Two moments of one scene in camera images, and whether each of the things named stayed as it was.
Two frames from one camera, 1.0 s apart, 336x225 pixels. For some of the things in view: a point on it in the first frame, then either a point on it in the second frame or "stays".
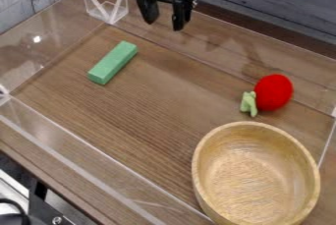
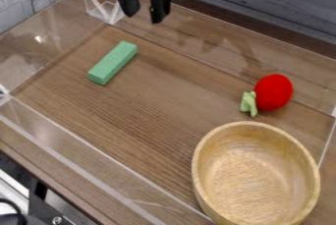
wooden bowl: x=257 y=174 stays
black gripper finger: x=181 y=15 -> x=161 y=5
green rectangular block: x=102 y=71 stays
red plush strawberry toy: x=271 y=95 stays
